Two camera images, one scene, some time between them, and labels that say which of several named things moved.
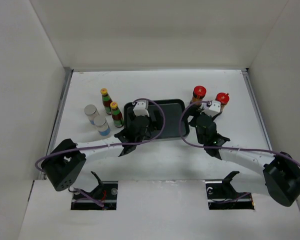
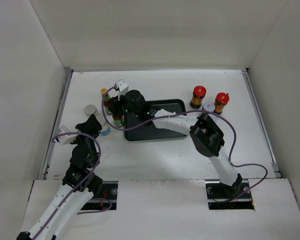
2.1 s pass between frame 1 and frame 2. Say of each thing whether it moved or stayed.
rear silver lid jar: stayed
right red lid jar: stayed
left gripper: moved
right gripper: moved
